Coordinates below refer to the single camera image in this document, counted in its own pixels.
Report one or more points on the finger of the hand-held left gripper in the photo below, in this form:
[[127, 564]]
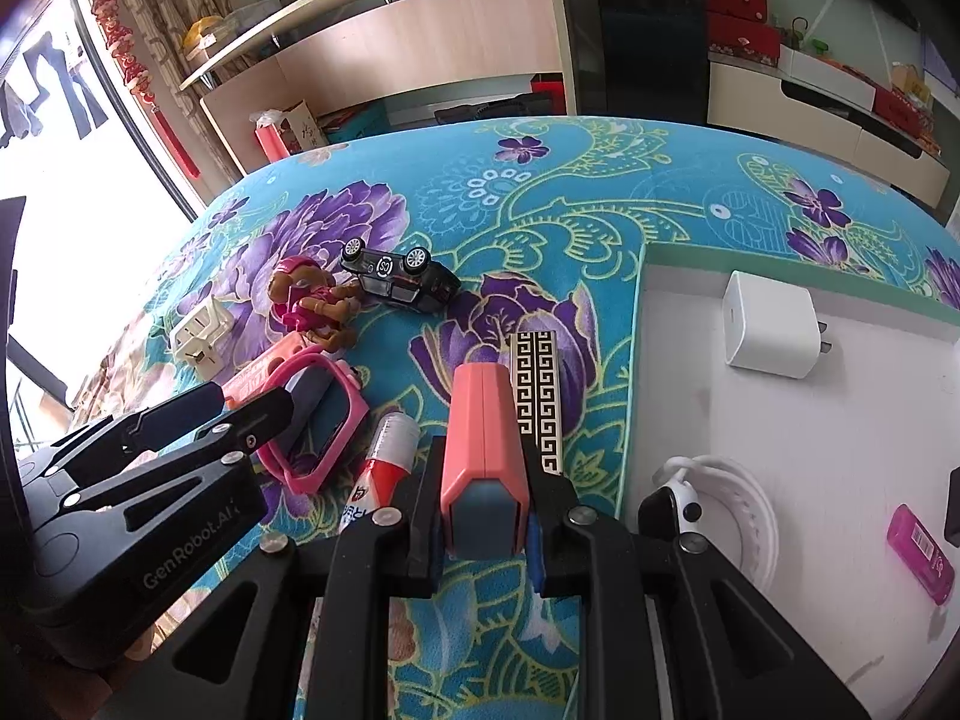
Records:
[[262, 416], [187, 409]]

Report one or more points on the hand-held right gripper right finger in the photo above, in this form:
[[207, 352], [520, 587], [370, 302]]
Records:
[[534, 547]]

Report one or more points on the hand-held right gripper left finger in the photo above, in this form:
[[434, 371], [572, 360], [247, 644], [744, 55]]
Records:
[[424, 532]]

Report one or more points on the red and white glue bottle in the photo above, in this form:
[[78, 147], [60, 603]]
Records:
[[386, 457]]

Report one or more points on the pink toy watch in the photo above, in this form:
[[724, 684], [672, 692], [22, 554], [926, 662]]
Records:
[[349, 420]]

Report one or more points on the salmon and blue toy cutter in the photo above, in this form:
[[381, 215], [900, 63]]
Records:
[[480, 427]]

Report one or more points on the black gold patterned lighter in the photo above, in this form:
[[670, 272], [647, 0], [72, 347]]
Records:
[[536, 397]]

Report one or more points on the teal shallow cardboard box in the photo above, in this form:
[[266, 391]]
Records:
[[825, 427]]

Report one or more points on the white charger plug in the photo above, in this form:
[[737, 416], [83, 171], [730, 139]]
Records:
[[772, 322]]

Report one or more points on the magenta lighter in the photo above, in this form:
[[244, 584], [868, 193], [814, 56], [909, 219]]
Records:
[[919, 551]]

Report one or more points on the cream plastic plug adapter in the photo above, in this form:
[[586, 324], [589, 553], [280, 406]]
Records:
[[199, 334]]

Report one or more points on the pink pup figure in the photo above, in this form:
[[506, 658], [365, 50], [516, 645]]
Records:
[[307, 300]]

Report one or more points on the black toy car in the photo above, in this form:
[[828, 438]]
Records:
[[397, 274]]

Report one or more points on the red gift bag with box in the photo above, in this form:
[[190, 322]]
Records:
[[289, 131]]

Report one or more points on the blue crate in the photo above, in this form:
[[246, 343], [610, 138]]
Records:
[[364, 120]]

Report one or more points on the hanging dark clothes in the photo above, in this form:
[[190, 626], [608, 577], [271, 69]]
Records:
[[52, 97]]

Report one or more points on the patterned curtain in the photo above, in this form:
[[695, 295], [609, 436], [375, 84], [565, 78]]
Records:
[[161, 52]]

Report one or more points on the red hanging decoration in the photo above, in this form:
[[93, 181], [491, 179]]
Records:
[[124, 52]]

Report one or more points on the black vacuum cleaner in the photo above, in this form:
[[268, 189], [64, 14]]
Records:
[[487, 109]]

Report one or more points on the wooden shelf unit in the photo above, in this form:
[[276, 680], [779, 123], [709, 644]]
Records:
[[420, 37]]

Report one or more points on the cream television stand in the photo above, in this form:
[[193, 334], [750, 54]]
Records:
[[825, 135]]

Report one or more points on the black cabinet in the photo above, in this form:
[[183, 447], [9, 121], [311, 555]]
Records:
[[649, 30]]

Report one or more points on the red gift bags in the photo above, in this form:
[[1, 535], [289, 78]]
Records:
[[739, 7]]

